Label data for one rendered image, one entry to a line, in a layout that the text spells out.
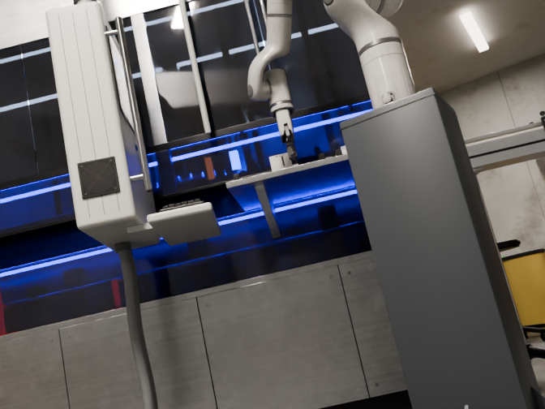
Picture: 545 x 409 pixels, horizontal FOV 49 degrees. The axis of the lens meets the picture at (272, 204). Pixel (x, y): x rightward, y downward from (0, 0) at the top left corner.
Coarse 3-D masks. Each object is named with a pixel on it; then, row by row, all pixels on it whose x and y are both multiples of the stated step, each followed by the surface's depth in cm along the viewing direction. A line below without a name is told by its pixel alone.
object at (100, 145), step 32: (64, 32) 193; (96, 32) 193; (64, 64) 191; (96, 64) 191; (64, 96) 188; (96, 96) 188; (64, 128) 186; (96, 128) 186; (128, 128) 203; (96, 160) 183; (128, 160) 189; (96, 192) 181; (128, 192) 182; (96, 224) 180; (128, 224) 186
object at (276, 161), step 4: (272, 156) 235; (276, 156) 235; (280, 156) 235; (284, 156) 235; (288, 156) 235; (272, 160) 235; (276, 160) 235; (280, 160) 235; (284, 160) 235; (288, 160) 234; (272, 164) 235; (276, 164) 235; (280, 164) 234; (288, 164) 234; (272, 168) 234; (276, 168) 234; (280, 168) 234; (284, 168) 234
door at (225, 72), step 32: (224, 0) 252; (160, 32) 252; (192, 32) 251; (224, 32) 249; (256, 32) 248; (160, 64) 249; (224, 64) 246; (160, 96) 246; (192, 96) 245; (224, 96) 244; (192, 128) 242
